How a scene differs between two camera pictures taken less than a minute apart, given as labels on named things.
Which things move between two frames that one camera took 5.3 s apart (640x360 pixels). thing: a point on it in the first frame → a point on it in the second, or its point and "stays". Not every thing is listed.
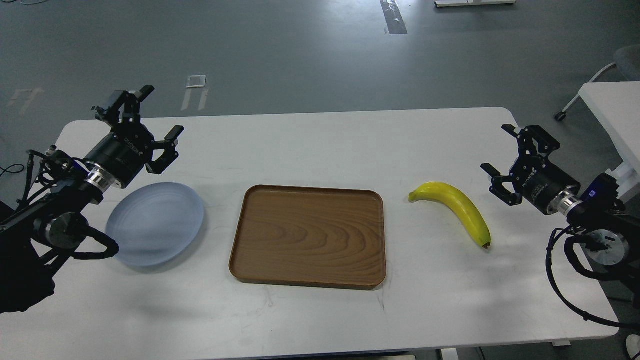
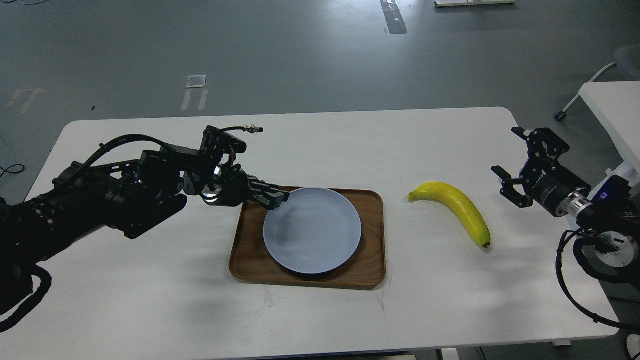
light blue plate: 153,223 → 315,231
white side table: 616,106 stays
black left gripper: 124,151 → 231,187
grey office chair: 627,59 stays
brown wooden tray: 312,236 stays
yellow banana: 458,202 stays
